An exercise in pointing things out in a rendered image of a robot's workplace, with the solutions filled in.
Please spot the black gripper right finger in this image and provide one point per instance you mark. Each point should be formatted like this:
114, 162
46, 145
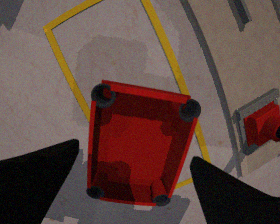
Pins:
226, 200

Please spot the yellow rectangular outline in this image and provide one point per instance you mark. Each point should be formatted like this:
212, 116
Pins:
166, 48

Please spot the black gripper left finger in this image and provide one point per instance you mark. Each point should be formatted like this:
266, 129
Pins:
29, 183

